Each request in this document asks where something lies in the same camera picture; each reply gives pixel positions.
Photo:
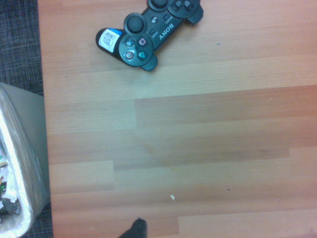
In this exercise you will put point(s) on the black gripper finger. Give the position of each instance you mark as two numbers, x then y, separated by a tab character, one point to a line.
137	229

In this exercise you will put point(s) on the clear plastic bin liner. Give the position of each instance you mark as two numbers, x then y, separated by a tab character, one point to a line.
19	173

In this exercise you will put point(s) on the crumpled white paper trash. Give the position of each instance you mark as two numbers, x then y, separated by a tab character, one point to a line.
6	193

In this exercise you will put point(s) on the grey plastic trash bin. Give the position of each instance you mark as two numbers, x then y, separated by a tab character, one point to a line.
29	129

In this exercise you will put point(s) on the small white paper crumb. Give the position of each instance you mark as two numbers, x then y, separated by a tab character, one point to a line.
172	197

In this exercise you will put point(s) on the black Sony game controller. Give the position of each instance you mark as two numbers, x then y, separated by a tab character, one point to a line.
146	37

